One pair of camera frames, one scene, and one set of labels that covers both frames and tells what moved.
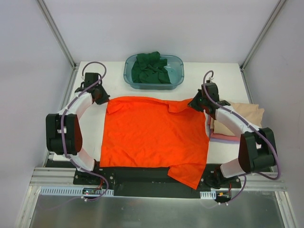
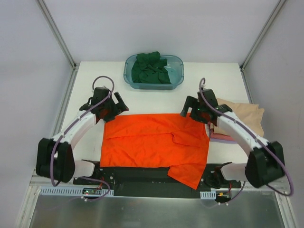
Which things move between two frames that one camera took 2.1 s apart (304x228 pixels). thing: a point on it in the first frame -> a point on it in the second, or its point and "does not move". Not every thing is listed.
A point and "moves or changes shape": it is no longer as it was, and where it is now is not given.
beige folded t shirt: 251,112 does not move
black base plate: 144,183 does not move
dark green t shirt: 149,68 does not move
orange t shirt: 147,132 moves or changes shape
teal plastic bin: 175,70 does not move
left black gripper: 102,97 -> 113,110
